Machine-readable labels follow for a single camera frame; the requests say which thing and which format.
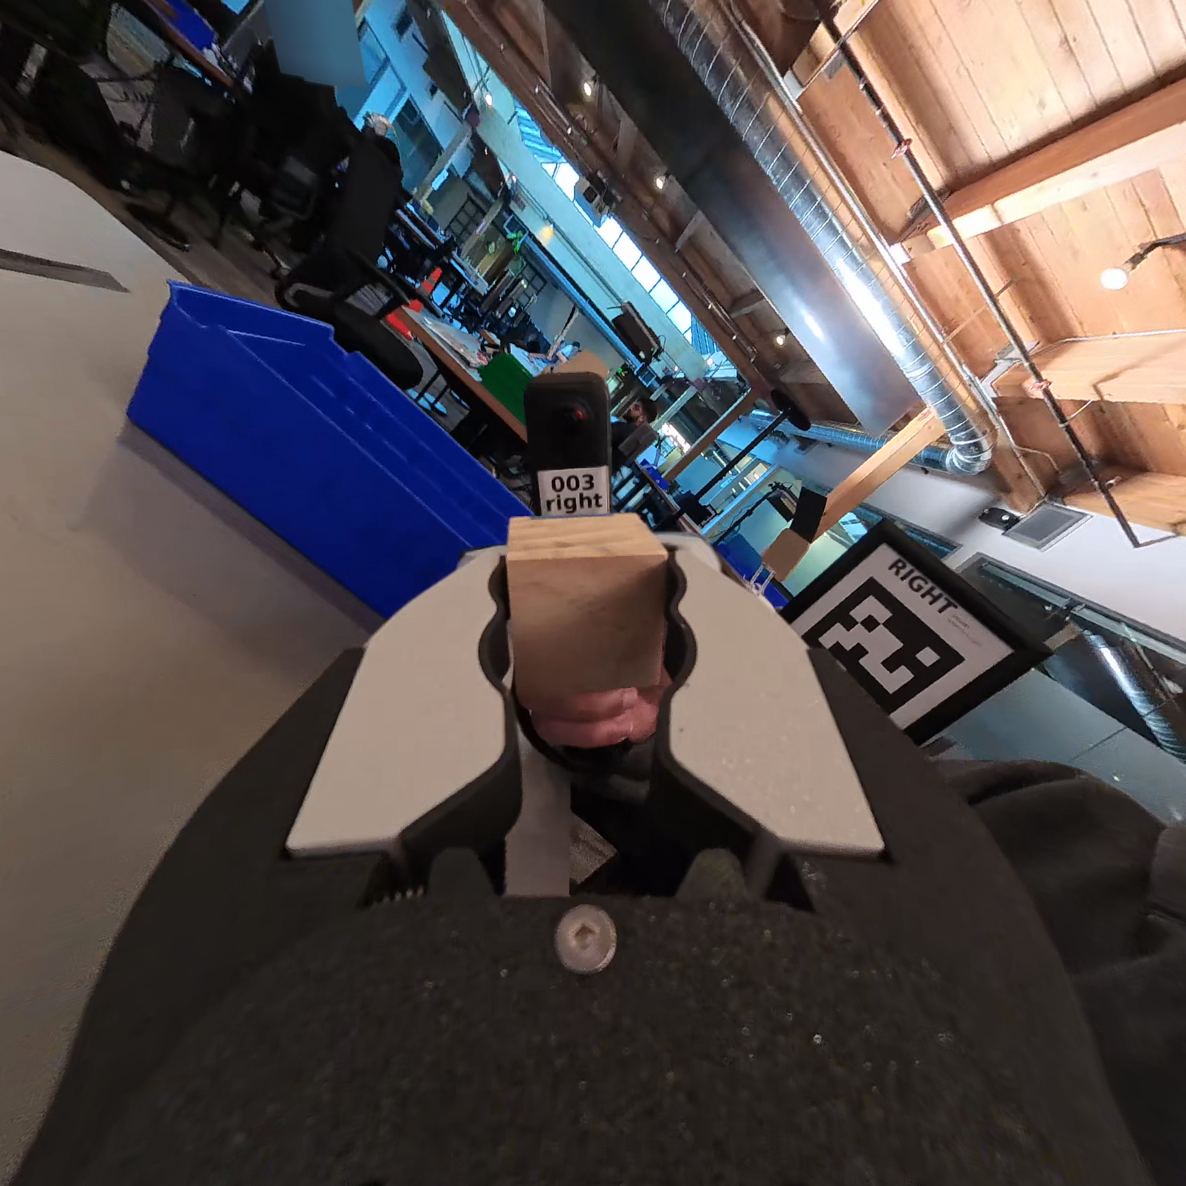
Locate person's right hand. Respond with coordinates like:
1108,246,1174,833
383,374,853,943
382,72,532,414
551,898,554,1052
529,672,677,751

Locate black-framed marker sign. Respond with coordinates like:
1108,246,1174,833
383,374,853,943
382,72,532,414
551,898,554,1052
783,518,1055,747

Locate green box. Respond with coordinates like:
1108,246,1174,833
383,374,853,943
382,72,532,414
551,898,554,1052
481,352,540,411

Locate blue plastic bin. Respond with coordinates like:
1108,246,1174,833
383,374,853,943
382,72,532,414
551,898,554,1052
128,281,512,620

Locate grey desk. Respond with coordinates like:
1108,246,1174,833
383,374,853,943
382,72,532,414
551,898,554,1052
0,148,577,1151

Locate wooden board stand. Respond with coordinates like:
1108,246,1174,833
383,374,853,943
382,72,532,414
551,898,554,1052
762,489,828,582

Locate wooden block with blue stripe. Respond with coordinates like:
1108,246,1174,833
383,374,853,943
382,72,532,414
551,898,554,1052
505,515,671,696

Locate black office chair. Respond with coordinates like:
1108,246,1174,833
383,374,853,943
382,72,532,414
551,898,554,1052
131,55,270,247
279,130,430,391

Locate grey hooded sweatshirt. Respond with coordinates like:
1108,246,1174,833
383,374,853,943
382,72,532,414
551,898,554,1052
927,755,1186,1186

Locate silver ventilation duct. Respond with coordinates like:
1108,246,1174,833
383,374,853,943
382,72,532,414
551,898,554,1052
649,0,997,476

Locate wooden-edged table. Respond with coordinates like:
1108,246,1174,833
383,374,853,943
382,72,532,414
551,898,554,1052
399,306,530,441

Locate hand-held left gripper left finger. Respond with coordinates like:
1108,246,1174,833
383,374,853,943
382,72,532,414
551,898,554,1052
286,553,524,905

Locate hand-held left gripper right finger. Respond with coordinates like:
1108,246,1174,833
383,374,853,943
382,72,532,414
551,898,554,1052
649,553,886,905

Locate black light stand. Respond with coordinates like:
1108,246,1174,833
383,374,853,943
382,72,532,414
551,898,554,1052
687,390,814,539

